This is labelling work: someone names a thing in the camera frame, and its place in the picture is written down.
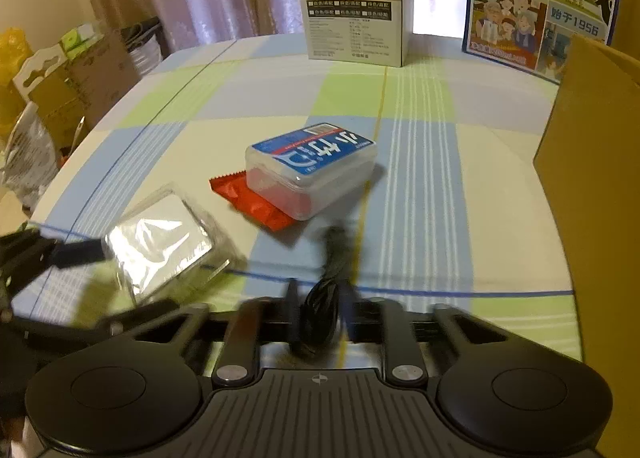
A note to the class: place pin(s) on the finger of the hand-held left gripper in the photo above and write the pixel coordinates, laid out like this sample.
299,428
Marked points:
80,252
115,322

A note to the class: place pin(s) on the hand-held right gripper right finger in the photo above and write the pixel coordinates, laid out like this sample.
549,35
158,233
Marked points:
348,310

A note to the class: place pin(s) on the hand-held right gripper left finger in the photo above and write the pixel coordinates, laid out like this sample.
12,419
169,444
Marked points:
291,310

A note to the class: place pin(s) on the clear plastic blister package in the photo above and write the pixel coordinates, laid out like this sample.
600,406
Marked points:
160,243

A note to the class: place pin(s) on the large brown cardboard box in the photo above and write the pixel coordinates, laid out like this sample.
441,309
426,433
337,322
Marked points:
600,188

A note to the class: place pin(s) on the white crinkled plastic bag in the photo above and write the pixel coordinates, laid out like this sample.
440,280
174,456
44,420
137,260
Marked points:
27,158

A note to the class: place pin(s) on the red foil packet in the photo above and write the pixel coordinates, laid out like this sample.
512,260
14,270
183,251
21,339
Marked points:
245,198

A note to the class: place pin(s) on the clear plastic box blue label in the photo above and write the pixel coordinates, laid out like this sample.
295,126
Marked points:
310,168

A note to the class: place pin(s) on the plaid green blue bed sheet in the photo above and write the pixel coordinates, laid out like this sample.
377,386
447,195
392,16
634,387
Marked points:
450,188

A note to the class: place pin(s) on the small brown cardboard box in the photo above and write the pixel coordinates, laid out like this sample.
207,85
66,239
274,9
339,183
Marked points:
90,83

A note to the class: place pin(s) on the yellow plastic bag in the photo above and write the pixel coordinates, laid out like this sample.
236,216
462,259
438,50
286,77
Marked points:
12,83

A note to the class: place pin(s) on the white cardboard cutout piece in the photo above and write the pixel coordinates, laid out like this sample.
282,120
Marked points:
37,68

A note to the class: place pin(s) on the green tissue pack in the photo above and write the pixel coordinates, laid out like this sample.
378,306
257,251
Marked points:
80,38

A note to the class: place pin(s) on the beige humidifier product box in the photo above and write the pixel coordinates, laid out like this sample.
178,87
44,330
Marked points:
350,3

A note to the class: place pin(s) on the blue illustrated milk carton box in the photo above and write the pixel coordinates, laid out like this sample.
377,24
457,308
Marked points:
540,3

